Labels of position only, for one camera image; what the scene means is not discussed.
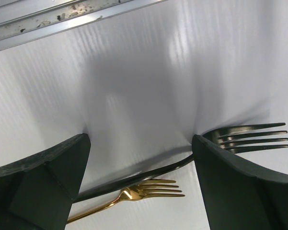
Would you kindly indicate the dark thin utensil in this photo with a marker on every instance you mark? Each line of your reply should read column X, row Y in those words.
column 234, row 139

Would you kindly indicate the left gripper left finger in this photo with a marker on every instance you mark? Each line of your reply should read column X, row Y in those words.
column 37, row 192

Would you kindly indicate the gold fork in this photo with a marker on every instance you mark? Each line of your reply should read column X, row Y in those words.
column 151, row 188

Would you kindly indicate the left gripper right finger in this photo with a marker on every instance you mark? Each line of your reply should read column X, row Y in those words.
column 239, row 194

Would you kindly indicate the aluminium frame rail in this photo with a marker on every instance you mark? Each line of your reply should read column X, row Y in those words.
column 22, row 21

